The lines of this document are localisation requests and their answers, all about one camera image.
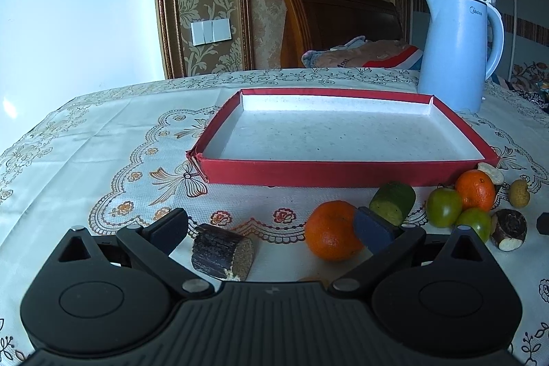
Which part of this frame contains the dark water chestnut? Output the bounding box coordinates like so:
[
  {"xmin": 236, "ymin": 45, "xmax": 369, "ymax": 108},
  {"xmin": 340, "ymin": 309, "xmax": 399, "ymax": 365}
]
[{"xmin": 490, "ymin": 209, "xmax": 528, "ymax": 252}]

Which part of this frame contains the yellow-brown longan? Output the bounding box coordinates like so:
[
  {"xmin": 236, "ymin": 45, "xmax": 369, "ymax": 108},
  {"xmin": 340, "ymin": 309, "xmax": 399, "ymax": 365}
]
[{"xmin": 508, "ymin": 178, "xmax": 530, "ymax": 208}]

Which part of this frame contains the green cucumber piece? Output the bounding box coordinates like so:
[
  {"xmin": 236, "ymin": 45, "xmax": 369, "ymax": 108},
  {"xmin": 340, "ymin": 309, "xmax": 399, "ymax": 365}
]
[{"xmin": 369, "ymin": 181, "xmax": 416, "ymax": 226}]

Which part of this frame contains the orange mandarin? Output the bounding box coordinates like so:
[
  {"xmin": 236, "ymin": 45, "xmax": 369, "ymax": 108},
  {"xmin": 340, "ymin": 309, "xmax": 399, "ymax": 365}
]
[
  {"xmin": 304, "ymin": 201, "xmax": 364, "ymax": 262},
  {"xmin": 454, "ymin": 169, "xmax": 496, "ymax": 212}
]

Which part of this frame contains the green tomato front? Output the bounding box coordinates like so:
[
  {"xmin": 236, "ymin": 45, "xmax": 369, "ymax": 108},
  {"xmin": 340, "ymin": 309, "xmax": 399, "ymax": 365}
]
[{"xmin": 455, "ymin": 207, "xmax": 492, "ymax": 243}]

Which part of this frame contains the green tomato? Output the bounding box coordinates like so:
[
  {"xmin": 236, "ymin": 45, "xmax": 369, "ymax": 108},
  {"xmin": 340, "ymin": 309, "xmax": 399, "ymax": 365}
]
[
  {"xmin": 455, "ymin": 207, "xmax": 492, "ymax": 243},
  {"xmin": 425, "ymin": 188, "xmax": 463, "ymax": 227}
]

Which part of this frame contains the pale peeled chestnut piece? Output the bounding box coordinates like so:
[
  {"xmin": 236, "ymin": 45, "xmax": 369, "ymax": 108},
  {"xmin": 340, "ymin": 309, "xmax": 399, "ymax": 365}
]
[{"xmin": 476, "ymin": 163, "xmax": 504, "ymax": 186}]

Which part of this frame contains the dark sugarcane piece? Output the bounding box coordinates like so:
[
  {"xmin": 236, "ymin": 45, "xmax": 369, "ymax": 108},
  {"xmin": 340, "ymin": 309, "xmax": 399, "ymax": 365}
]
[{"xmin": 191, "ymin": 224, "xmax": 255, "ymax": 282}]

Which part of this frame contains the floral white tablecloth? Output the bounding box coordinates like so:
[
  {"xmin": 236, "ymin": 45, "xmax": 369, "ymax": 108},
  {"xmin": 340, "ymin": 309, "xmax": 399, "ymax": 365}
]
[{"xmin": 1, "ymin": 69, "xmax": 548, "ymax": 365}]

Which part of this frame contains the red shallow cardboard tray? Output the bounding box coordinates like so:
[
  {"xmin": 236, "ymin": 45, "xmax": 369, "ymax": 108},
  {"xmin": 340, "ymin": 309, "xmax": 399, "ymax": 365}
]
[{"xmin": 187, "ymin": 87, "xmax": 499, "ymax": 189}]

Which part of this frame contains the light blue electric kettle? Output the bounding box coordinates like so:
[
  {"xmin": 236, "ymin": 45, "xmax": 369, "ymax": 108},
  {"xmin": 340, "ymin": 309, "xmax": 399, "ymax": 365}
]
[{"xmin": 418, "ymin": 0, "xmax": 505, "ymax": 113}]

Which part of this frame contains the patterned pillow bedding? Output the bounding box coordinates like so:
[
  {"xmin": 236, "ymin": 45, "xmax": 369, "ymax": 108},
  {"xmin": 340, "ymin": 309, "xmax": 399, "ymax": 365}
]
[{"xmin": 302, "ymin": 36, "xmax": 423, "ymax": 70}]

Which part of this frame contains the wooden bed headboard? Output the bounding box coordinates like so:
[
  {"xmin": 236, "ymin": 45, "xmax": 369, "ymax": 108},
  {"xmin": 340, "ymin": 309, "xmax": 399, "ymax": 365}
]
[{"xmin": 280, "ymin": 0, "xmax": 404, "ymax": 69}]

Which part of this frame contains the white wall switch panel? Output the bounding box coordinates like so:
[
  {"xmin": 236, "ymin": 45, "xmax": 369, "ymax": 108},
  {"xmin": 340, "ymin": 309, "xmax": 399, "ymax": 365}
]
[{"xmin": 191, "ymin": 19, "xmax": 232, "ymax": 46}]

